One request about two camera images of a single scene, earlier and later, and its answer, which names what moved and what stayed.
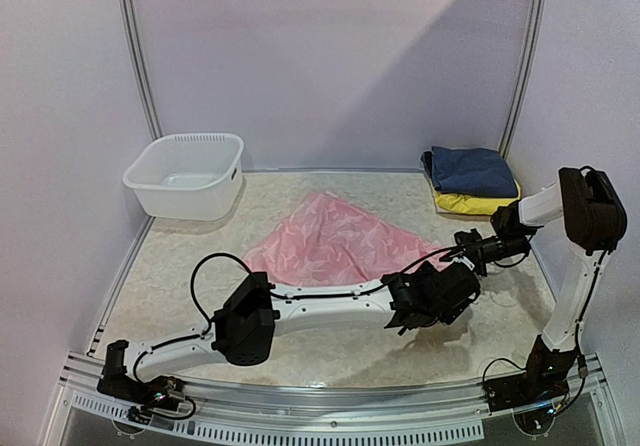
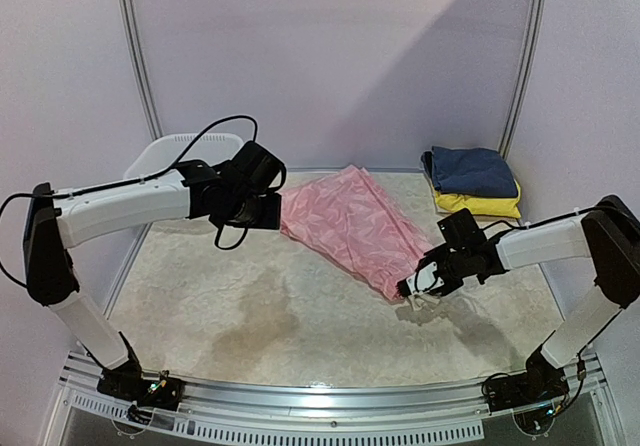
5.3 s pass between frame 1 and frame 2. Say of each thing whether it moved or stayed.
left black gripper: moved
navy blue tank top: stayed
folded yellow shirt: stayed
